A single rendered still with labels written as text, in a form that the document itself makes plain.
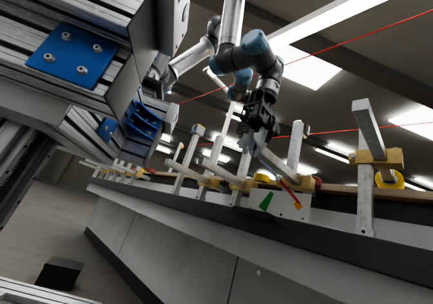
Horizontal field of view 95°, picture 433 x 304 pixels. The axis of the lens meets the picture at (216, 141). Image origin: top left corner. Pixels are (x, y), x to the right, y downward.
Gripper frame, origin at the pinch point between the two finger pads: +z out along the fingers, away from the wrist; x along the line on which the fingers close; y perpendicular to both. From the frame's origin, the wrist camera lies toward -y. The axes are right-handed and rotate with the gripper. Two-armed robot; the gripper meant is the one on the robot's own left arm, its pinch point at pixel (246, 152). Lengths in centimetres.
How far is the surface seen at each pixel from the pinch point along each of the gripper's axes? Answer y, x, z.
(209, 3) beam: 123, -46, -232
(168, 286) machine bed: 45, -46, 76
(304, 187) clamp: -26.6, 3.7, 12.8
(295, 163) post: -21.9, 0.4, 2.5
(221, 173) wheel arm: 4.3, 10.3, 15.1
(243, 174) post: 1.7, -7.9, 8.6
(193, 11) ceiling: 164, -60, -250
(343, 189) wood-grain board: -40.1, -10.1, 7.0
